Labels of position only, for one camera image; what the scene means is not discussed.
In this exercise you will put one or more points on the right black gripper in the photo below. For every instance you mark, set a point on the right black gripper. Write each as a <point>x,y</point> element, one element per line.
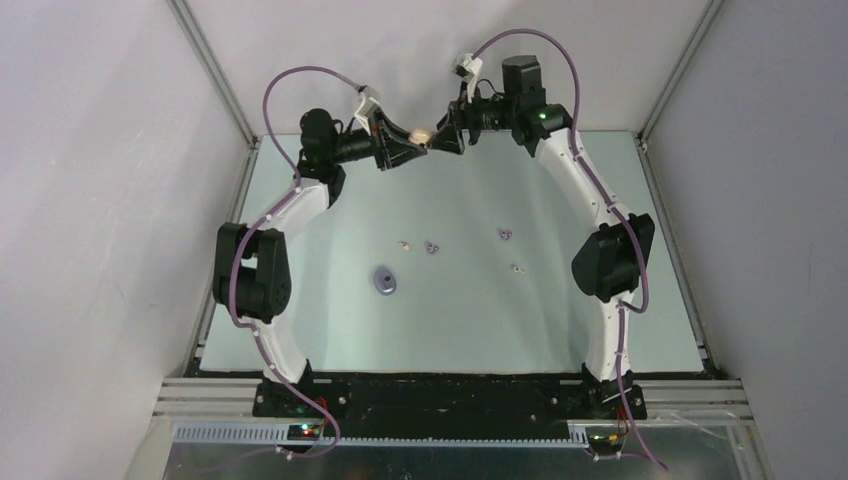
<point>448,137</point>

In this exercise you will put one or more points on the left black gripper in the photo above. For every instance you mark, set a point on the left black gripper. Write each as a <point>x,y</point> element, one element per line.
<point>395,152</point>

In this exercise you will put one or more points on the beige earbud charging case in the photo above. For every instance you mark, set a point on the beige earbud charging case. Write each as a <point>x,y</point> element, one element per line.
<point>420,136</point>

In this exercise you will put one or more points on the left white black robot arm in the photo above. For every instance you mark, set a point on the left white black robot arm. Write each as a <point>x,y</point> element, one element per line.
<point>252,274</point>

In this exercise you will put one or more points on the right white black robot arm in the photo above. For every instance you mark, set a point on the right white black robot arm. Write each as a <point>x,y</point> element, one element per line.
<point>610,264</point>

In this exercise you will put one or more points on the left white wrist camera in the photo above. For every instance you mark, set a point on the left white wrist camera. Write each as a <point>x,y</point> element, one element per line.
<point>368,103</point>

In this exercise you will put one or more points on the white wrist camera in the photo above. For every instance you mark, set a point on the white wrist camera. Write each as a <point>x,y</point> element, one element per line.
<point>368,103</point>
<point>467,67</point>

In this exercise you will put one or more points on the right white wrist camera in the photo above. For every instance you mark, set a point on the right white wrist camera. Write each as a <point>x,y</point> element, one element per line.
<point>467,67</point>

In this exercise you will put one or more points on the left aluminium corner post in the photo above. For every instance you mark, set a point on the left aluminium corner post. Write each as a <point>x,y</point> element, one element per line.
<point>204,53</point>

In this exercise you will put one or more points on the aluminium corner post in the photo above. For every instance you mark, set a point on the aluminium corner post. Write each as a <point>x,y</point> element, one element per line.
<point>684,60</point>
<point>204,53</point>

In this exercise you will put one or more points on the right aluminium corner post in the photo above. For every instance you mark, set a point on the right aluminium corner post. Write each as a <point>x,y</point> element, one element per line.
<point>684,60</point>

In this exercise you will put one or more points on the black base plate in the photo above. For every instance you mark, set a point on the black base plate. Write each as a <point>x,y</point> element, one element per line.
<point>452,406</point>

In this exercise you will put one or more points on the aluminium frame rail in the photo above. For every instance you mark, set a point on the aluminium frame rail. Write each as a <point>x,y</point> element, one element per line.
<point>709,402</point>

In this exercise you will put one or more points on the grey cable duct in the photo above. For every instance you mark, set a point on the grey cable duct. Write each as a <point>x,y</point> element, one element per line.
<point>284,434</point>

